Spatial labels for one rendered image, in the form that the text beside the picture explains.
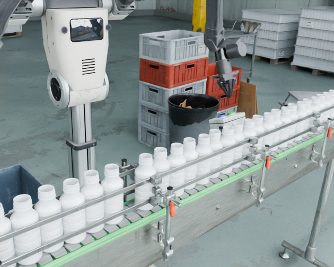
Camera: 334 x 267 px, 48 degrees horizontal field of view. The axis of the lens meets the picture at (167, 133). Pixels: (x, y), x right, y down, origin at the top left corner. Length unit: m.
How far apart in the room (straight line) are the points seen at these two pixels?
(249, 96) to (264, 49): 3.88
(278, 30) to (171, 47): 4.98
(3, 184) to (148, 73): 2.35
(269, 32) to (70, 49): 7.01
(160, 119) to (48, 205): 2.80
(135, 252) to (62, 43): 0.80
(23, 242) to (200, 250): 1.76
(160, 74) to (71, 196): 2.69
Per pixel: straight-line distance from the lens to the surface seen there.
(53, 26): 1.50
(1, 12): 1.11
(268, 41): 8.30
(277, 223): 2.94
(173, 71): 3.48
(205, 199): 1.26
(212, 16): 1.47
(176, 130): 3.21
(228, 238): 2.70
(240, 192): 1.41
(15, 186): 1.56
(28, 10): 1.46
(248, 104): 4.63
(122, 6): 1.67
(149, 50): 3.58
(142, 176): 1.05
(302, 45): 7.79
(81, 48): 1.52
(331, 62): 7.59
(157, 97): 3.61
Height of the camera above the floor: 1.63
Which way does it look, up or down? 23 degrees down
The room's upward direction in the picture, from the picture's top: 3 degrees clockwise
